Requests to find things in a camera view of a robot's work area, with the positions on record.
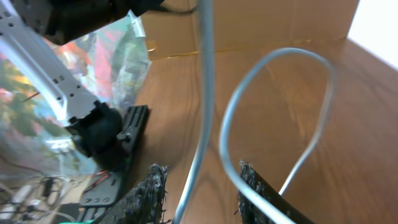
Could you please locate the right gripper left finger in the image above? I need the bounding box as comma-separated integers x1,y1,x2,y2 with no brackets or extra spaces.
104,164,169,224

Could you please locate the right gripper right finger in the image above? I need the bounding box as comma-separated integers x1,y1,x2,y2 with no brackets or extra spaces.
234,159,315,224

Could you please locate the white usb cable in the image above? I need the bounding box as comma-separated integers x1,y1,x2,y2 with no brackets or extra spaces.
170,0,338,224

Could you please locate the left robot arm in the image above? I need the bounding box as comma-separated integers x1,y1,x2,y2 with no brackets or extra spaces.
1,0,163,169

